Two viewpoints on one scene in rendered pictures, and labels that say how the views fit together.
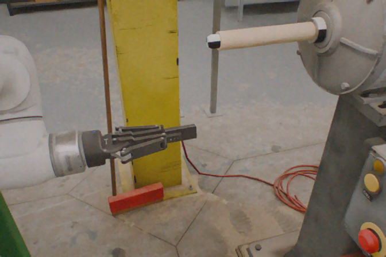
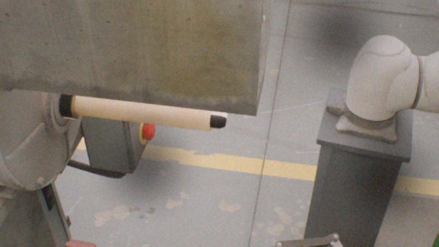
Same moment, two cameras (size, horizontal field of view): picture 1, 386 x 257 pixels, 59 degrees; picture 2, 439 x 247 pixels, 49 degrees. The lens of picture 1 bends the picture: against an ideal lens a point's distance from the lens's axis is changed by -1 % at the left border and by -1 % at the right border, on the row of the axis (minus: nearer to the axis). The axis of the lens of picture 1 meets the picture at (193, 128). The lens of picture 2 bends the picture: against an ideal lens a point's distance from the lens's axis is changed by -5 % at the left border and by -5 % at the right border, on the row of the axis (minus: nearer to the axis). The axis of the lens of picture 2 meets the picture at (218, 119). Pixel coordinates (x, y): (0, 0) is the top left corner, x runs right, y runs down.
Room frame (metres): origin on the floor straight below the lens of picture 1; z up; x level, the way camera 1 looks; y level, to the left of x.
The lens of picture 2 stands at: (1.00, 0.19, 1.65)
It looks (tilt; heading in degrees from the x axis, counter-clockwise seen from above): 39 degrees down; 207
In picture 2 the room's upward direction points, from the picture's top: straight up
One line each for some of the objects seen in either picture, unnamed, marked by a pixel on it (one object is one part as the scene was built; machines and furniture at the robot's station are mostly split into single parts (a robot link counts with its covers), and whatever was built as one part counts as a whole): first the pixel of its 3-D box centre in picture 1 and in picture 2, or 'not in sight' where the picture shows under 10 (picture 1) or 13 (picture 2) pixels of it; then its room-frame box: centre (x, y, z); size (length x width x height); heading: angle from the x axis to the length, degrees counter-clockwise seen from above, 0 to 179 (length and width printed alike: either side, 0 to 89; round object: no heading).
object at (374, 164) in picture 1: (378, 166); not in sight; (0.41, -0.30, 1.10); 0.03 x 0.01 x 0.03; 16
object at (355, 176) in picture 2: not in sight; (348, 197); (-0.25, 0.06, 0.35); 0.28 x 0.28 x 0.70; 9
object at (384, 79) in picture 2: not in sight; (381, 74); (-0.25, 0.07, 0.87); 0.18 x 0.16 x 0.22; 108
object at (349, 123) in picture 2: not in sight; (362, 111); (-0.24, 0.04, 0.73); 0.22 x 0.18 x 0.06; 99
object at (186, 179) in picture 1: (155, 173); not in sight; (1.54, 0.23, 0.02); 0.40 x 0.40 x 0.02; 16
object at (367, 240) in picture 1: (372, 240); (144, 130); (0.36, -0.31, 0.97); 0.04 x 0.04 x 0.04; 16
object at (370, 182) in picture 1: (373, 182); not in sight; (0.41, -0.30, 1.07); 0.03 x 0.01 x 0.03; 16
